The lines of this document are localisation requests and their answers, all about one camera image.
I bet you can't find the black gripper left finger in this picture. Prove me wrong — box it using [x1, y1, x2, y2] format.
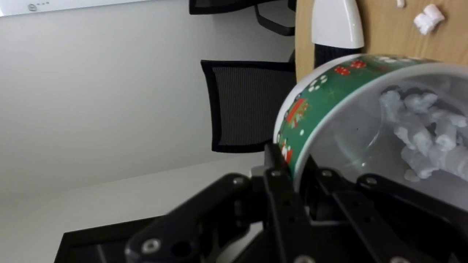
[52, 144, 312, 263]

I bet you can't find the green and white mug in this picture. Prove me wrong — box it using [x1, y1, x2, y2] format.
[271, 53, 468, 211]

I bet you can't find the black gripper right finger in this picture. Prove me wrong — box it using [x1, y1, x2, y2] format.
[304, 157, 468, 263]

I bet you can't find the black mesh office chair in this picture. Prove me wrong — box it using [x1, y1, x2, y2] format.
[200, 59, 296, 154]

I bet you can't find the white wall whiteboard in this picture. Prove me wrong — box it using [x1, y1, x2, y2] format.
[0, 0, 147, 20]

